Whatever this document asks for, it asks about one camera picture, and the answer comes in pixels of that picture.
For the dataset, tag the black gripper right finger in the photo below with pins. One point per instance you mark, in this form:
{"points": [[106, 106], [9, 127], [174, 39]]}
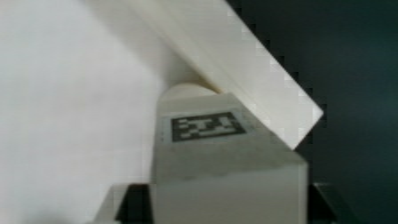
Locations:
{"points": [[327, 207]]}

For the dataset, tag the white square tabletop part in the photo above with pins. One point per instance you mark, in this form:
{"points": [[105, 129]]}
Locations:
{"points": [[94, 55]]}

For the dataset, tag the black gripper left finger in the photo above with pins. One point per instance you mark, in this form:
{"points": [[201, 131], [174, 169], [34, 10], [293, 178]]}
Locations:
{"points": [[124, 208]]}

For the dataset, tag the white table leg with tags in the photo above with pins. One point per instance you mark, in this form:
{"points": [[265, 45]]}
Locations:
{"points": [[227, 175]]}

